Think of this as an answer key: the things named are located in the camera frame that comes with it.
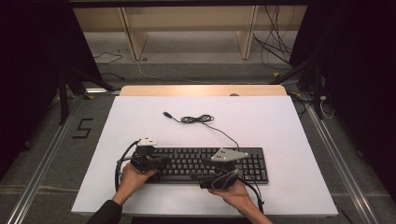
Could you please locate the black curtain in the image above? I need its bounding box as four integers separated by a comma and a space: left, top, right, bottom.
289, 0, 396, 202
0, 0, 105, 182

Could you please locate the wooden table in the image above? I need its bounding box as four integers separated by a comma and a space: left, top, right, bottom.
120, 84, 288, 97

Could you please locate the bundle of black cables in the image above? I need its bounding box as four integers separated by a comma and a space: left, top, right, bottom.
251, 5, 296, 71

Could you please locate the light wooden shelf unit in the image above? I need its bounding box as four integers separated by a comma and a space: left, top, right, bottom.
73, 5, 308, 62

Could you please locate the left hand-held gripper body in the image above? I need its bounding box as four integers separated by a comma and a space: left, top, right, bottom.
129, 134, 163, 174

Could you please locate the left hand-held gripper cable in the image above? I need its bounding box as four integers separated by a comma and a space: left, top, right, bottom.
114, 139, 142, 192

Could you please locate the black keyboard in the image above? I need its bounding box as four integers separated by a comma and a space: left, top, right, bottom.
144, 147, 270, 186

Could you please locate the short silver bar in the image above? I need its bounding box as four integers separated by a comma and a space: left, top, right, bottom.
83, 88, 121, 95

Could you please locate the person's right hand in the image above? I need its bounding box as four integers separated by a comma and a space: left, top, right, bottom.
207, 179, 257, 217

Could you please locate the black keyboard cable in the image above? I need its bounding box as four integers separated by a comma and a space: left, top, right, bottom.
162, 111, 241, 149

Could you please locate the white floor cable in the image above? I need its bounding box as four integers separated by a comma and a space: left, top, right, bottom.
134, 59, 217, 86

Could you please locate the thin black floor cable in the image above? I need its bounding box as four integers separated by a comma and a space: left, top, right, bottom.
92, 51, 124, 65

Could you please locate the white board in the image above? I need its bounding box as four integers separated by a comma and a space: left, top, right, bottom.
70, 95, 339, 218

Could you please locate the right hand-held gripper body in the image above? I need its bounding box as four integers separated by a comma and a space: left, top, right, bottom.
198, 147, 250, 191

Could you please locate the black metal stand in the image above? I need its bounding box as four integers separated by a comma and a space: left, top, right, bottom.
57, 65, 117, 126
269, 58, 325, 121

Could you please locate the white looped cable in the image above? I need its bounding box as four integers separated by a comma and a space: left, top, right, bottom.
318, 93, 336, 120

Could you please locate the aluminium floor rail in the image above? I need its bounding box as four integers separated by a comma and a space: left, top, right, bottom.
305, 98, 379, 224
6, 101, 79, 224

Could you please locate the person's left hand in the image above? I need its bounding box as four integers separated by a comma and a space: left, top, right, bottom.
112, 162, 159, 205

